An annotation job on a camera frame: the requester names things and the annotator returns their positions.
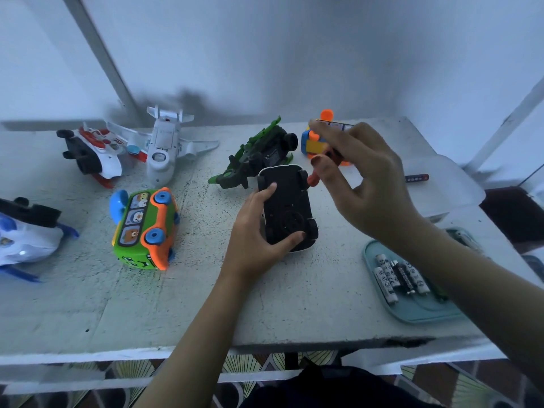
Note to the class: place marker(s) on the teal container lid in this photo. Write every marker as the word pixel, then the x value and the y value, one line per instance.
pixel 416 312

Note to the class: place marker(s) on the person's left hand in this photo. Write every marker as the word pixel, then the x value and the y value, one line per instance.
pixel 251 246

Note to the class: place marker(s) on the person's dark trousers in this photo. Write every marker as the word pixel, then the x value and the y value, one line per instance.
pixel 340 391

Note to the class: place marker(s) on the green orange toy car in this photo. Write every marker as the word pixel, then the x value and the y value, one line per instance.
pixel 140 229

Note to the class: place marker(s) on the grey storage box lid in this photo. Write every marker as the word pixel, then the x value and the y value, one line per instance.
pixel 535 266

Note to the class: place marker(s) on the red white toy vehicle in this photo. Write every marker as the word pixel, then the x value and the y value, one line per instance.
pixel 89 153

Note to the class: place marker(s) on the person's right forearm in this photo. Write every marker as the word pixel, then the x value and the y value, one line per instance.
pixel 484 293

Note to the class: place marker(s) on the dark green toy helicopter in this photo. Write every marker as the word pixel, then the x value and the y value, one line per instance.
pixel 255 153

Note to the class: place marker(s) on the white blue toy vehicle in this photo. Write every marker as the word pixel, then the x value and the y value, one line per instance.
pixel 25 242

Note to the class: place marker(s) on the person's left forearm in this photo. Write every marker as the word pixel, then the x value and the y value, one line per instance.
pixel 191 352

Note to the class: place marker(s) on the pile of batteries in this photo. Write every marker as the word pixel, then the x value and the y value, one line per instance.
pixel 399 278

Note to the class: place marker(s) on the clear plastic container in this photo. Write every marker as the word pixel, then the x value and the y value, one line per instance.
pixel 455 187

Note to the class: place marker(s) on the white toy airplane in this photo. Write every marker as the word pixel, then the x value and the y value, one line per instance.
pixel 160 148

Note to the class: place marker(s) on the person's right hand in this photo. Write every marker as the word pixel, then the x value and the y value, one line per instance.
pixel 374 187

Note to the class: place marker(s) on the yellow orange toy car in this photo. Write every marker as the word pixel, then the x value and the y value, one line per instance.
pixel 310 144

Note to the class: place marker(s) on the black white toy car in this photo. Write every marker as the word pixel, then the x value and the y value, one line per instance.
pixel 289 208

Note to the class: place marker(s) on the black red battery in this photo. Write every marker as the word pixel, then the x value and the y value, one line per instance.
pixel 418 177

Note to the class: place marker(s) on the red screwdriver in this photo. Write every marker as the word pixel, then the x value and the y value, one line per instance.
pixel 314 176

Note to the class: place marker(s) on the dark brown storage box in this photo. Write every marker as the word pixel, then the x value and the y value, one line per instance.
pixel 514 212

